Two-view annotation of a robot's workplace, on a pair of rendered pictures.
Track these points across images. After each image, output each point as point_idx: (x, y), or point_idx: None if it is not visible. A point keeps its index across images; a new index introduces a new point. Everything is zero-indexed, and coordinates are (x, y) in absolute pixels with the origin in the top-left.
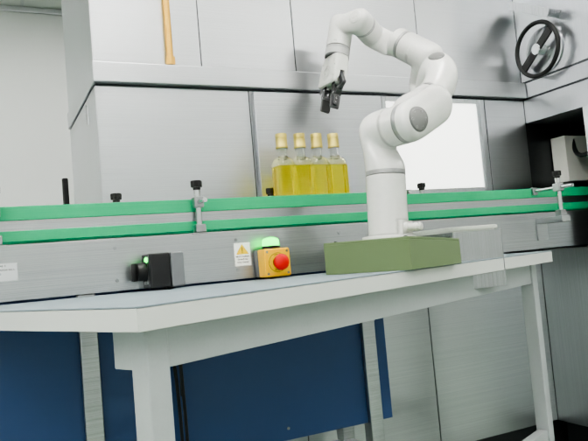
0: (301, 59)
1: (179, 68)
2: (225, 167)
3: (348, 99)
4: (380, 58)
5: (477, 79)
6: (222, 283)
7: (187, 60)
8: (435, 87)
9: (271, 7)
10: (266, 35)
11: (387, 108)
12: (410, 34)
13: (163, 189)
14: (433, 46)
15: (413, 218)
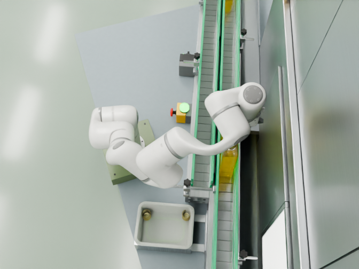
0: (301, 93)
1: (281, 2)
2: (271, 83)
3: (281, 160)
4: (313, 195)
5: None
6: (180, 92)
7: (291, 2)
8: (90, 126)
9: (317, 25)
10: (305, 43)
11: (108, 107)
12: (160, 139)
13: (266, 55)
14: (137, 154)
15: (212, 227)
